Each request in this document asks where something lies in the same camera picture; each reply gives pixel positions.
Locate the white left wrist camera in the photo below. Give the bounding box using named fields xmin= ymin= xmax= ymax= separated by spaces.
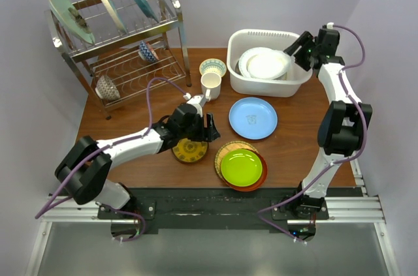
xmin=183 ymin=93 xmax=206 ymax=116

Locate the yellow patterned small plate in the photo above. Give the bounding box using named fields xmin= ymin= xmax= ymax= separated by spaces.
xmin=171 ymin=138 xmax=209 ymax=164

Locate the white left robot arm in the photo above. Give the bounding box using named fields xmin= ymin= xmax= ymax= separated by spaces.
xmin=55 ymin=103 xmax=220 ymax=219

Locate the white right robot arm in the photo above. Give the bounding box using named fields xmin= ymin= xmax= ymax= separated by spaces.
xmin=274 ymin=23 xmax=373 ymax=219

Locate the white paper plate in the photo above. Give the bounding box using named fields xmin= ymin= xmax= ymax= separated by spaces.
xmin=247 ymin=51 xmax=291 ymax=80

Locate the steel dish rack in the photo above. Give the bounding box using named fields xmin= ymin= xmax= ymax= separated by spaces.
xmin=44 ymin=0 xmax=192 ymax=119

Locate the cream rimmed racked plate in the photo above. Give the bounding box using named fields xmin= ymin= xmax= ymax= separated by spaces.
xmin=100 ymin=0 xmax=127 ymax=35

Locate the white fluted bottom plate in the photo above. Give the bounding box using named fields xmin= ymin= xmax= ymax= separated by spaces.
xmin=238 ymin=47 xmax=272 ymax=78

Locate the yellow woven rim plate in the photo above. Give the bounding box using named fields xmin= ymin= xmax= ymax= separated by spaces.
xmin=214 ymin=141 xmax=259 ymax=181

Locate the teal patterned small bowl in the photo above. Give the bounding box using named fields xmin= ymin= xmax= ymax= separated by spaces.
xmin=199 ymin=58 xmax=227 ymax=77

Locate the white plastic bin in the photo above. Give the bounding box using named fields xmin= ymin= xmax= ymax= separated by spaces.
xmin=226 ymin=29 xmax=312 ymax=98

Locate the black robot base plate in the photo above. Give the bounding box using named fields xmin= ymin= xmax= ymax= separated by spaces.
xmin=97 ymin=187 xmax=329 ymax=235

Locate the cream ceramic mug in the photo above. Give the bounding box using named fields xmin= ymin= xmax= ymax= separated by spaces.
xmin=201 ymin=72 xmax=222 ymax=101

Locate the red plate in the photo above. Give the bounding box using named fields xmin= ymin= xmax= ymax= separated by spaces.
xmin=224 ymin=154 xmax=268 ymax=192

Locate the green floral racked plate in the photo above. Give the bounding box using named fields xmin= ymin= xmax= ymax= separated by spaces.
xmin=48 ymin=0 xmax=95 ymax=44

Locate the blue plate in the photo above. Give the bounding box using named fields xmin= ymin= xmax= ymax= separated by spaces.
xmin=229 ymin=97 xmax=278 ymax=140

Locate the blue zigzag bowl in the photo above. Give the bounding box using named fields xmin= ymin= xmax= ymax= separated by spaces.
xmin=138 ymin=40 xmax=159 ymax=63

